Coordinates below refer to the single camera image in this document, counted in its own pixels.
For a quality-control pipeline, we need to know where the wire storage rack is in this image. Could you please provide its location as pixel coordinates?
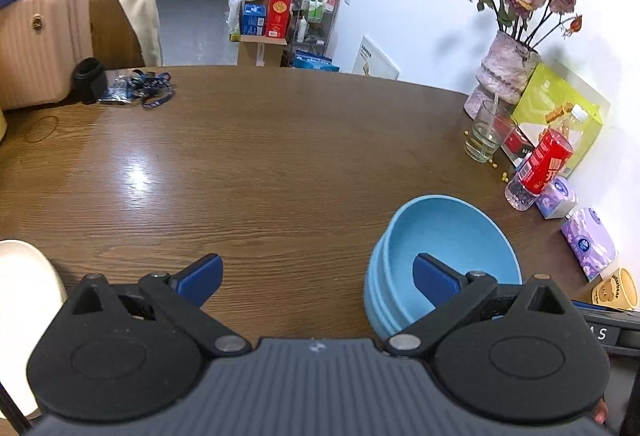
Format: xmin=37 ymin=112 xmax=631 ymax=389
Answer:
xmin=290 ymin=0 xmax=341 ymax=56

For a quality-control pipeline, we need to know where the white plastic bag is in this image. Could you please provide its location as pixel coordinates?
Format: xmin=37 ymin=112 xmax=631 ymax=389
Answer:
xmin=227 ymin=0 xmax=268 ymax=41

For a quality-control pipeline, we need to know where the pink suitcase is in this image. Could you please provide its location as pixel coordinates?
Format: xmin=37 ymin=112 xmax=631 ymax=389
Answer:
xmin=0 ymin=0 xmax=94 ymax=111

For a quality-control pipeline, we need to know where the yellow bear cup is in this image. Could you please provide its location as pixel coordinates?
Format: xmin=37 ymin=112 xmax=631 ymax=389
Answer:
xmin=591 ymin=267 xmax=638 ymax=311

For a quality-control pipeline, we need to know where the purple tissue pack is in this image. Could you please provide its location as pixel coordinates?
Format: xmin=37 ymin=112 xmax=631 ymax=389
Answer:
xmin=561 ymin=207 xmax=618 ymax=281
xmin=536 ymin=177 xmax=578 ymax=221

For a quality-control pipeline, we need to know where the clear plastic bag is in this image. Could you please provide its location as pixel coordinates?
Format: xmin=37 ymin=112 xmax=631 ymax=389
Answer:
xmin=97 ymin=76 xmax=136 ymax=104

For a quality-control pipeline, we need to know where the small blue bowl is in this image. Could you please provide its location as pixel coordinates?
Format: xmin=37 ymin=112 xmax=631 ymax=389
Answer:
xmin=385 ymin=195 xmax=523 ymax=324

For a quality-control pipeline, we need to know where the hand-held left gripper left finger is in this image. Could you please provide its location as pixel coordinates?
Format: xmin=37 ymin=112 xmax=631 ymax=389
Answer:
xmin=52 ymin=253 xmax=253 ymax=359

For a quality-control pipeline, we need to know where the wooden chair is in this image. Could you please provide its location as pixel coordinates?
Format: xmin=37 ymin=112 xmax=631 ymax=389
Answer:
xmin=87 ymin=0 xmax=146 ymax=69

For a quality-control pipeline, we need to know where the drinking glass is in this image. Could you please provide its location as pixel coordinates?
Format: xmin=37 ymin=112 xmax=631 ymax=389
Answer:
xmin=465 ymin=90 xmax=518 ymax=163

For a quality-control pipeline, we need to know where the pink vase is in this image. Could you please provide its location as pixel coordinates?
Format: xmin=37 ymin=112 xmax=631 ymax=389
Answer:
xmin=464 ymin=32 xmax=542 ymax=121

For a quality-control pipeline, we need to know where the blue lanyard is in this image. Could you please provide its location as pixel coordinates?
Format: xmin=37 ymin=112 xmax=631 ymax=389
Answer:
xmin=127 ymin=72 xmax=176 ymax=109

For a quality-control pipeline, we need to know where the yellow-green paper bag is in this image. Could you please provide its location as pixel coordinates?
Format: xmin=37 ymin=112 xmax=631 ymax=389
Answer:
xmin=511 ymin=60 xmax=611 ymax=177

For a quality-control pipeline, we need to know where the white board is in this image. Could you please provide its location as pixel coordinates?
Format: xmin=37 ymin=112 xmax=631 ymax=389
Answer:
xmin=357 ymin=36 xmax=401 ymax=81

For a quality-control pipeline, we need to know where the blue carton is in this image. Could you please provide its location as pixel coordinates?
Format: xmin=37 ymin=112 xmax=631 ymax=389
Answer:
xmin=240 ymin=0 xmax=268 ymax=36

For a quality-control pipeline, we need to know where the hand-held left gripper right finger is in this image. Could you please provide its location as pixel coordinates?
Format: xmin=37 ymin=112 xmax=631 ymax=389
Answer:
xmin=382 ymin=253 xmax=583 ymax=359

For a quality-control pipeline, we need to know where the cream plate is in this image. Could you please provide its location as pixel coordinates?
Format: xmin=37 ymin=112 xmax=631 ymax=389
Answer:
xmin=0 ymin=240 xmax=68 ymax=417

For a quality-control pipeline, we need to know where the brown rubber band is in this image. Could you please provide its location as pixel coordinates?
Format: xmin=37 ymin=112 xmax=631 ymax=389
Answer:
xmin=26 ymin=116 xmax=60 ymax=143

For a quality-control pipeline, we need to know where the black red small box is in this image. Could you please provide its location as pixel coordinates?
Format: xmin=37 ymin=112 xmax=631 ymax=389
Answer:
xmin=502 ymin=128 xmax=533 ymax=167

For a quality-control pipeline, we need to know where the cardboard box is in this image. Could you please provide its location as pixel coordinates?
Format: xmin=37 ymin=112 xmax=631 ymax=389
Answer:
xmin=237 ymin=34 xmax=291 ymax=66

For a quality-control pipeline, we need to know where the plastic bottle with red label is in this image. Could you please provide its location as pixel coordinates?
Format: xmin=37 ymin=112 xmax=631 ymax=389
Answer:
xmin=505 ymin=104 xmax=588 ymax=211

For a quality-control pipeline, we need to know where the blue plastic pack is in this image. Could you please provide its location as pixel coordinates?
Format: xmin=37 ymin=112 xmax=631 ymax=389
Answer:
xmin=291 ymin=50 xmax=340 ymax=72

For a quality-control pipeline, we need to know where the black cup sleeve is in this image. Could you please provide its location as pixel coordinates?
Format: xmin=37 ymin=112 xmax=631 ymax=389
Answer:
xmin=71 ymin=57 xmax=107 ymax=105

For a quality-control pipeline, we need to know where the red carton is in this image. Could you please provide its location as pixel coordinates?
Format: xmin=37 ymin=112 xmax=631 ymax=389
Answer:
xmin=265 ymin=0 xmax=293 ymax=39

